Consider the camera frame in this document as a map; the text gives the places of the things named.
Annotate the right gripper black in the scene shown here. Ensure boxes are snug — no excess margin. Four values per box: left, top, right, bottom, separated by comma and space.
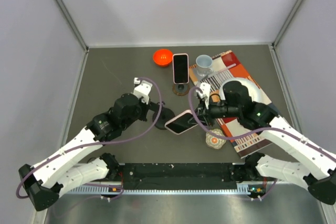
188, 96, 240, 127

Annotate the black round-base phone stand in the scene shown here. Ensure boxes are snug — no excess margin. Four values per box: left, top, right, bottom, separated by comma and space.
149, 102, 175, 130

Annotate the phone with pink case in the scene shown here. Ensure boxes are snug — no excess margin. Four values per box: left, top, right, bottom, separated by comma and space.
172, 54, 189, 84

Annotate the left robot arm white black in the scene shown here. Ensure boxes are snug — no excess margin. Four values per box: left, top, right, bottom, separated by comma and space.
16, 91, 163, 211

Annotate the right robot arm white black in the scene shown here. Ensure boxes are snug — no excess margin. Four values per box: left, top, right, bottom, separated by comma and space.
188, 78, 335, 205

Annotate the grey phone stand copper base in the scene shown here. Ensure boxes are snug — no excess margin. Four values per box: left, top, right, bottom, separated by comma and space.
172, 83, 190, 96

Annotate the floral patterned small dish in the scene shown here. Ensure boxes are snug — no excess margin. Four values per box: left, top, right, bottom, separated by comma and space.
205, 129, 226, 150

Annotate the orange plastic bowl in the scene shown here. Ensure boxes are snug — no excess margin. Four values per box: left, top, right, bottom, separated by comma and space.
153, 49, 173, 67

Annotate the light blue mug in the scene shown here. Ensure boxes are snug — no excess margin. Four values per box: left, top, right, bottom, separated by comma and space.
196, 55, 213, 77

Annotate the patterned orange placemat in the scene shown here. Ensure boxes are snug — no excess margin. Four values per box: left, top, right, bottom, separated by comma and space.
186, 49, 279, 159

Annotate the white paper plate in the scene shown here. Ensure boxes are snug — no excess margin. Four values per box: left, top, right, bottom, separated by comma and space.
219, 77, 263, 102

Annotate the pink plastic utensil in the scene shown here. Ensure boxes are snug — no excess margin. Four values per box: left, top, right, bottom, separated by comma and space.
209, 63, 237, 77

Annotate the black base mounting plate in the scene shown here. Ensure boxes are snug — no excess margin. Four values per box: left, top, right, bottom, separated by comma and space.
106, 163, 251, 189

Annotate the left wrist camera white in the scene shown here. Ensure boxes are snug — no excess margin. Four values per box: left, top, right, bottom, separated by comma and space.
132, 78, 153, 104

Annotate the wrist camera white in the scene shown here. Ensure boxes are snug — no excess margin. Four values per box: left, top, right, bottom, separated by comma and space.
196, 82, 211, 109
132, 78, 153, 104

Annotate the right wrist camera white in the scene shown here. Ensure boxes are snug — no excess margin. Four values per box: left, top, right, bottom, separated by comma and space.
196, 82, 211, 109

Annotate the grey slotted cable duct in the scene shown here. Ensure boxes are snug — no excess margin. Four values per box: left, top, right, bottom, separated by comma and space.
67, 184, 266, 196

